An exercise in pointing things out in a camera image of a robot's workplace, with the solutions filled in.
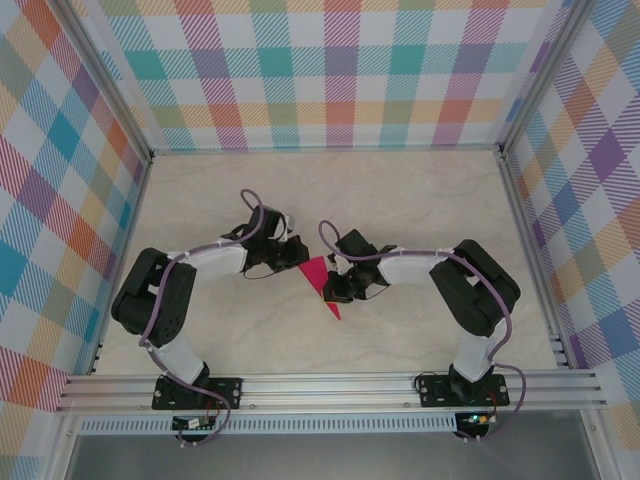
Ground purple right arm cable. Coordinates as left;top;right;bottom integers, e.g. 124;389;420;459
318;219;529;445

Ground aluminium mounting rail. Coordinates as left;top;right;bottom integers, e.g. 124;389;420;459
54;369;609;414

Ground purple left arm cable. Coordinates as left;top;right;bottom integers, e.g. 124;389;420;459
138;188;266;448

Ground slotted grey cable tray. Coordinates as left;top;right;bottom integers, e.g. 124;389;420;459
79;417;459;435

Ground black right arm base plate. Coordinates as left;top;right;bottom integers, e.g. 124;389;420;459
418;374;511;409

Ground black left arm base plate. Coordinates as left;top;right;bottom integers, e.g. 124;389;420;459
152;377;244;411

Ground aluminium side rail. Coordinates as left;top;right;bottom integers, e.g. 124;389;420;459
498;152;572;370
88;158;154;376

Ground aluminium frame post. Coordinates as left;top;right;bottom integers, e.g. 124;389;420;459
58;0;155;162
498;0;586;157

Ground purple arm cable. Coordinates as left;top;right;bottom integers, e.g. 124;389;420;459
318;219;529;445
138;188;266;448

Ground pink square paper sheet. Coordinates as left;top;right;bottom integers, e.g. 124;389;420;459
298;255;344;322

